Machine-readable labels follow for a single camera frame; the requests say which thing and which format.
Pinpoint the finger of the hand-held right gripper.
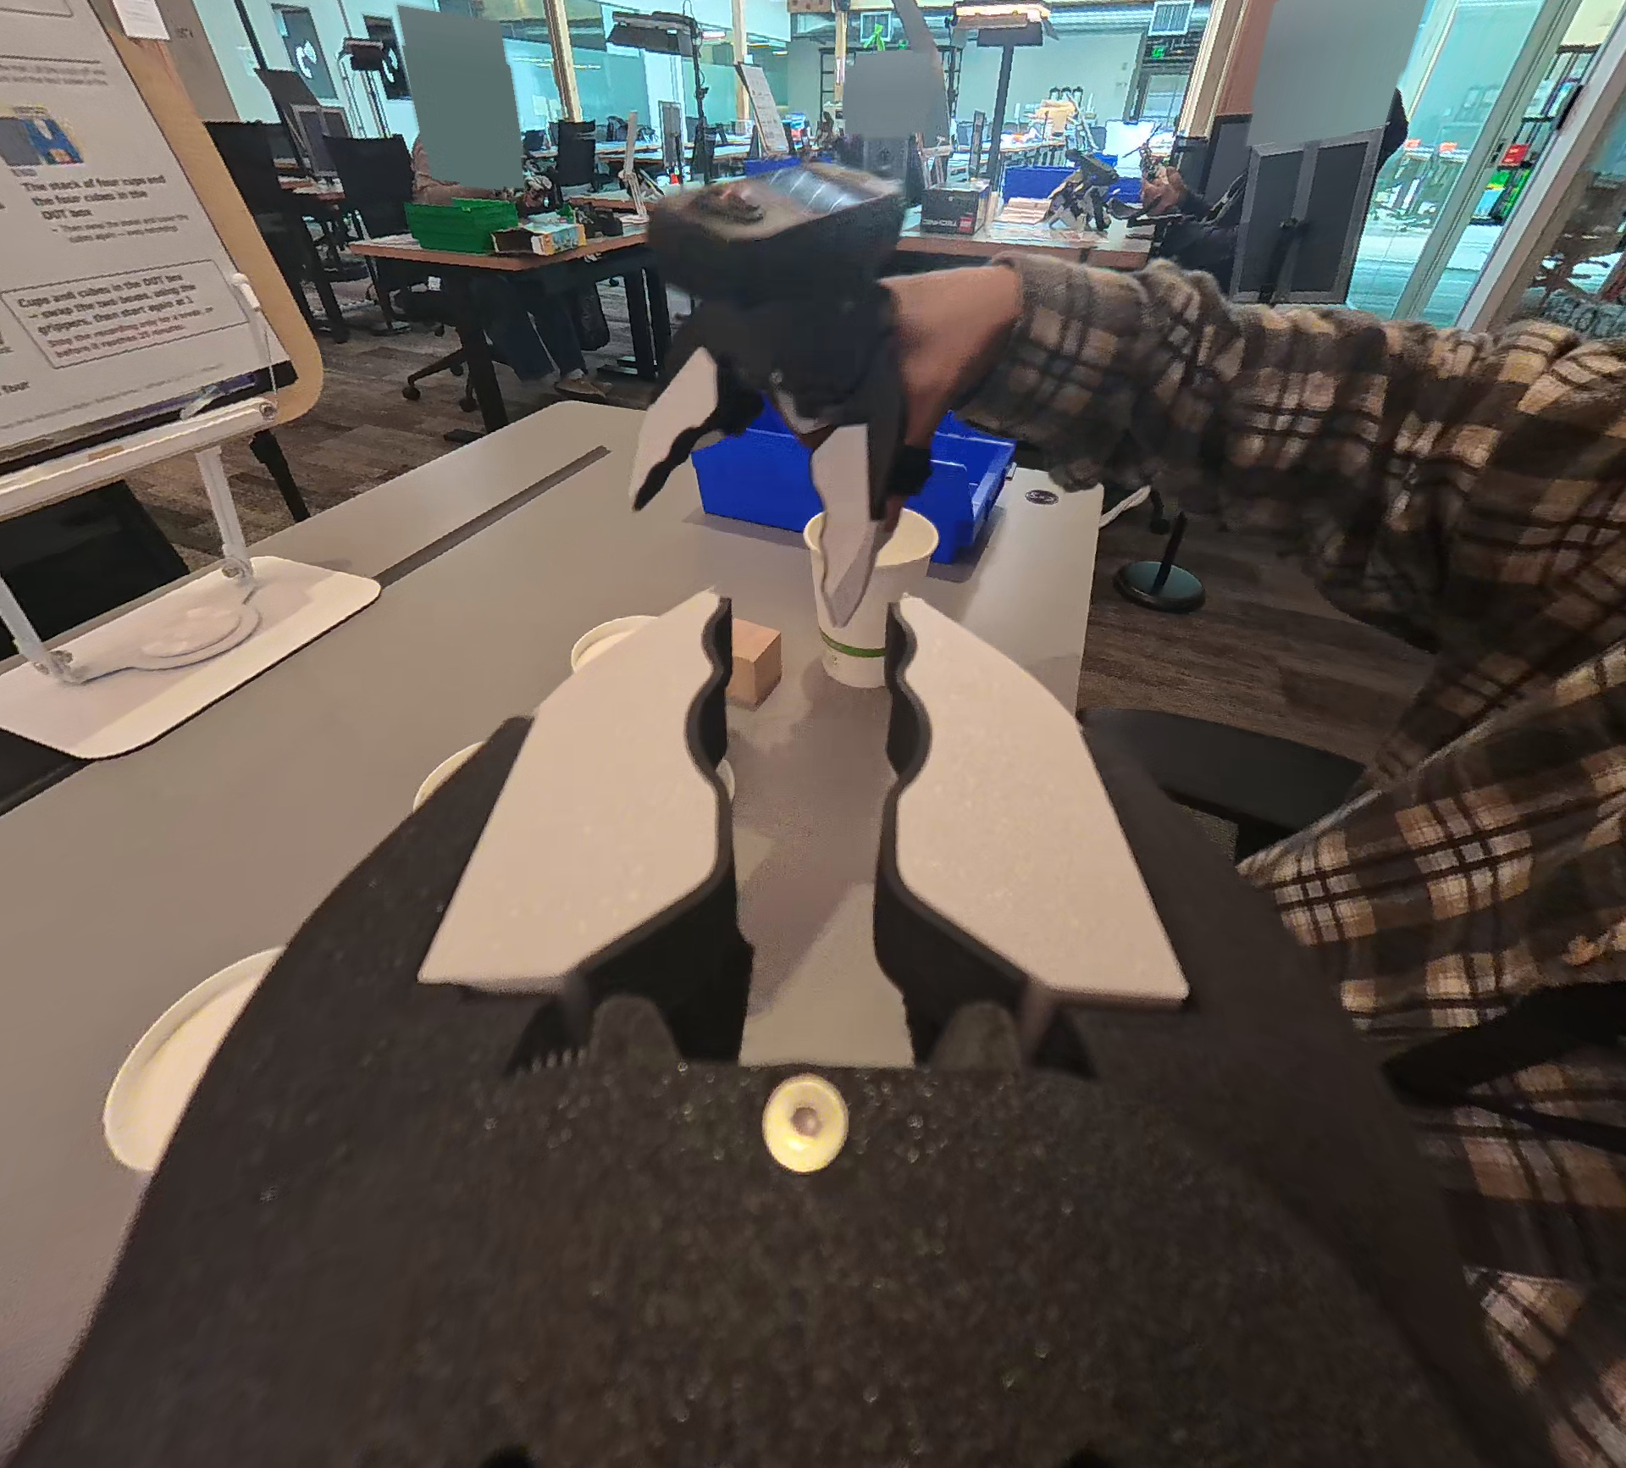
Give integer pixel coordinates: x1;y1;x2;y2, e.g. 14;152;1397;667
629;347;731;512
809;418;905;629

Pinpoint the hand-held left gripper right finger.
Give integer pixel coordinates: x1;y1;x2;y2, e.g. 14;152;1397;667
873;595;1192;1010

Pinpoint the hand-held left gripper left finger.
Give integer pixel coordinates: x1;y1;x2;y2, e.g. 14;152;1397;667
416;588;741;996

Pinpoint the blue plastic bin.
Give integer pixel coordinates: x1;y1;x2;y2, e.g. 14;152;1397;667
690;400;1017;564

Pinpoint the white paper cup green band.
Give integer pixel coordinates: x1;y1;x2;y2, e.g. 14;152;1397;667
411;740;490;815
802;508;941;690
568;613;661;674
101;947;284;1174

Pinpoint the wooden cube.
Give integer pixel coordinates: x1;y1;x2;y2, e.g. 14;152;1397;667
726;618;783;710

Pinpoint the person's right forearm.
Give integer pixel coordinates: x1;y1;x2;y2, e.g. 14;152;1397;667
951;254;1626;1044

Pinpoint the person's right hand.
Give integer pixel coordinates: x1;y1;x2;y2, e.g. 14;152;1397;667
882;261;1027;440

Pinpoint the black office chair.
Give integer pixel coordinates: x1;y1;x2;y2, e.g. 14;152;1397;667
1085;708;1366;859

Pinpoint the tripod light stand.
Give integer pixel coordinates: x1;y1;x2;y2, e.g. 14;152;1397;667
606;11;712;186

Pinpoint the green plastic crate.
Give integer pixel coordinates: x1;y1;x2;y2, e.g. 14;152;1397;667
402;196;523;256

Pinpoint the white instruction sheet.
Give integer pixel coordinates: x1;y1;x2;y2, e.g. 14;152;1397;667
0;0;274;452

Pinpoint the person in plaid shirt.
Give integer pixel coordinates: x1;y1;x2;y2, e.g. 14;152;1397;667
1383;984;1626;1468

